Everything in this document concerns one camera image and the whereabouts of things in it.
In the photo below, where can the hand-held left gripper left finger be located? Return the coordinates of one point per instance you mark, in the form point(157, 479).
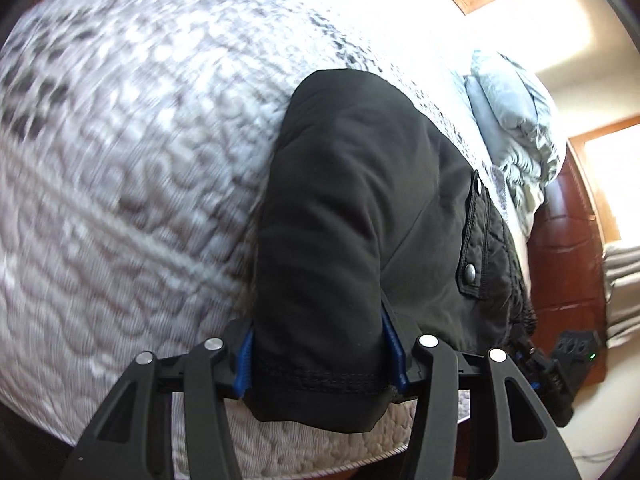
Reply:
point(242, 365)

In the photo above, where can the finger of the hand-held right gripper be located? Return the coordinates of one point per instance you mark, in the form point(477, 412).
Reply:
point(530, 360)

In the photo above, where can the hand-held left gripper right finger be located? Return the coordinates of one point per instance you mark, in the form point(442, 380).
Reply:
point(395, 355)

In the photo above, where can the black quilted pants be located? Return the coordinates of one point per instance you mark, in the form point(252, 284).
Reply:
point(340, 210)

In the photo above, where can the beige curtain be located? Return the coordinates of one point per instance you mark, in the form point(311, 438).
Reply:
point(622, 295)

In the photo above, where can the dark wooden headboard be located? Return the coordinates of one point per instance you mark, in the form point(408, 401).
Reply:
point(565, 260)

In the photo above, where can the quilted lavender mattress cover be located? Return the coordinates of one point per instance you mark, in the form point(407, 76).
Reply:
point(125, 160)

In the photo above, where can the folded light blue duvet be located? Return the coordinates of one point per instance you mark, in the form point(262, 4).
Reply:
point(515, 115)

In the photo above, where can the white bed sheet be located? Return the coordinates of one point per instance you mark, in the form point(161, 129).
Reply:
point(400, 25)

